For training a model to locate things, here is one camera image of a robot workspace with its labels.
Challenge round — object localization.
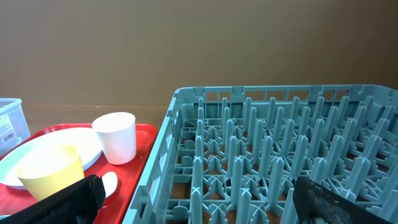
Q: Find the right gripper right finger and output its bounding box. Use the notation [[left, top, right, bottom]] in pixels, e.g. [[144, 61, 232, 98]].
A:
[[293, 176, 394, 224]]

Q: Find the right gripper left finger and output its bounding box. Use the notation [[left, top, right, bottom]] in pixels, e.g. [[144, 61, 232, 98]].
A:
[[1, 175, 106, 224]]

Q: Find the gray dishwasher rack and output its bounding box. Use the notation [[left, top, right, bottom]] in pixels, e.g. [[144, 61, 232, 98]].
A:
[[123, 85, 397, 223]]

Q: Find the white plastic spoon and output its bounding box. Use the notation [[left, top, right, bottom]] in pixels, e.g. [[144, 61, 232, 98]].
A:
[[101, 171, 118, 198]]

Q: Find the yellow plastic cup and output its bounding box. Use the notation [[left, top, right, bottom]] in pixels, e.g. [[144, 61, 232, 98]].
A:
[[16, 145, 85, 201]]

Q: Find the light blue plate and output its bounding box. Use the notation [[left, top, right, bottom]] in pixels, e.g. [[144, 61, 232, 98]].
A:
[[1, 128, 103, 190]]

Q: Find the pink white cup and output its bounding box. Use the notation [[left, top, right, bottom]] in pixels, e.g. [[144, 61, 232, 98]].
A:
[[91, 112, 137, 165]]

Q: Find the clear plastic storage bin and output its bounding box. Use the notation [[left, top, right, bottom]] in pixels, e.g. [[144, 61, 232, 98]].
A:
[[0, 98, 30, 156]]

